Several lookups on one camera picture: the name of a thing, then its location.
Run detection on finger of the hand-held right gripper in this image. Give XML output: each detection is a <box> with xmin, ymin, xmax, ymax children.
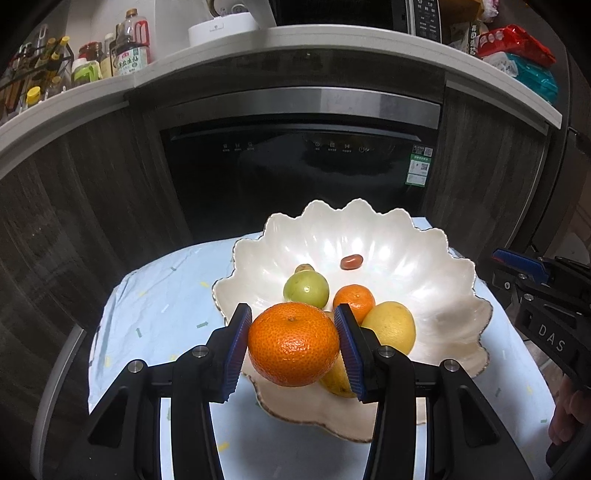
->
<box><xmin>492</xmin><ymin>248</ymin><xmax>591</xmax><ymax>283</ymax></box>
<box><xmin>492</xmin><ymin>261</ymin><xmax>546</xmax><ymax>301</ymax></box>

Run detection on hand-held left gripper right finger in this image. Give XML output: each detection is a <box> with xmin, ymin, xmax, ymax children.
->
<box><xmin>334</xmin><ymin>304</ymin><xmax>532</xmax><ymax>480</ymax></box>

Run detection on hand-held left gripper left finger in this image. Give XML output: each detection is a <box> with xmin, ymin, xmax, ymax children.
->
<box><xmin>76</xmin><ymin>303</ymin><xmax>252</xmax><ymax>480</ymax></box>

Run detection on yellow mango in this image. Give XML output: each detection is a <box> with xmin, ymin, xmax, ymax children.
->
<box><xmin>320</xmin><ymin>310</ymin><xmax>358</xmax><ymax>398</ymax></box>

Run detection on yellow lemon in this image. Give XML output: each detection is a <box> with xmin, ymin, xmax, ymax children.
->
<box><xmin>361</xmin><ymin>301</ymin><xmax>417</xmax><ymax>356</ymax></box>

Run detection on large orange mandarin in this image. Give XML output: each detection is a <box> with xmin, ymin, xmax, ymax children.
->
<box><xmin>248</xmin><ymin>302</ymin><xmax>340</xmax><ymax>387</ymax></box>

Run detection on small orange mandarin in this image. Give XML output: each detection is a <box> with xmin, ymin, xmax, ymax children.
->
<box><xmin>332</xmin><ymin>285</ymin><xmax>376</xmax><ymax>326</ymax></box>

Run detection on green apple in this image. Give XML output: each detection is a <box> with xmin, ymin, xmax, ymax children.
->
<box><xmin>283</xmin><ymin>271</ymin><xmax>330</xmax><ymax>309</ymax></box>

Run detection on white scalloped ceramic bowl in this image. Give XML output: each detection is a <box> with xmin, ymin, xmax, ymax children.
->
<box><xmin>211</xmin><ymin>198</ymin><xmax>494</xmax><ymax>444</ymax></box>

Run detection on person's right hand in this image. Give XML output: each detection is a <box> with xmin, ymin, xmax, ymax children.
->
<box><xmin>549</xmin><ymin>374</ymin><xmax>589</xmax><ymax>446</ymax></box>

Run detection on light blue confetti cloth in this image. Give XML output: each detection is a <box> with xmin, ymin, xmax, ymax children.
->
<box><xmin>88</xmin><ymin>215</ymin><xmax>555</xmax><ymax>480</ymax></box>

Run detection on dark wood base cabinets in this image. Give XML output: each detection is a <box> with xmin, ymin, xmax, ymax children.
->
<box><xmin>0</xmin><ymin>74</ymin><xmax>550</xmax><ymax>480</ymax></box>

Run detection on red snack bag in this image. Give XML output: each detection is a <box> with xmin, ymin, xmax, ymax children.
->
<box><xmin>478</xmin><ymin>24</ymin><xmax>557</xmax><ymax>68</ymax></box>

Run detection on white plastic bag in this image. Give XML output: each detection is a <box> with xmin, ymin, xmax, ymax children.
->
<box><xmin>450</xmin><ymin>18</ymin><xmax>490</xmax><ymax>54</ymax></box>

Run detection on black microwave oven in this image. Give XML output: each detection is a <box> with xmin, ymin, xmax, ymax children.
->
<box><xmin>268</xmin><ymin>0</ymin><xmax>446</xmax><ymax>44</ymax></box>

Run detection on white kitchen countertop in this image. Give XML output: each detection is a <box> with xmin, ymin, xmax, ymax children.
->
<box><xmin>0</xmin><ymin>25</ymin><xmax>563</xmax><ymax>178</ymax></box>

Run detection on large soy sauce bottle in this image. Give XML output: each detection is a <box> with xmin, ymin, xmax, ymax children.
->
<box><xmin>113</xmin><ymin>8</ymin><xmax>152</xmax><ymax>77</ymax></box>

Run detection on green plastic container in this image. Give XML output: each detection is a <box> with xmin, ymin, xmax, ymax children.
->
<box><xmin>71</xmin><ymin>59</ymin><xmax>102</xmax><ymax>86</ymax></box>

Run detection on slim sauce bottle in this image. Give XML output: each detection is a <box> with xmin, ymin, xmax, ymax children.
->
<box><xmin>99</xmin><ymin>32</ymin><xmax>116</xmax><ymax>77</ymax></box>

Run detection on white round appliance base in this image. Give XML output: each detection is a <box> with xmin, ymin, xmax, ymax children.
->
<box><xmin>188</xmin><ymin>11</ymin><xmax>260</xmax><ymax>47</ymax></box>

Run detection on group of condiment bottles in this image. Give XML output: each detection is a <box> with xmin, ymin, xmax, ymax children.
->
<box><xmin>0</xmin><ymin>34</ymin><xmax>75</xmax><ymax>123</ymax></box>

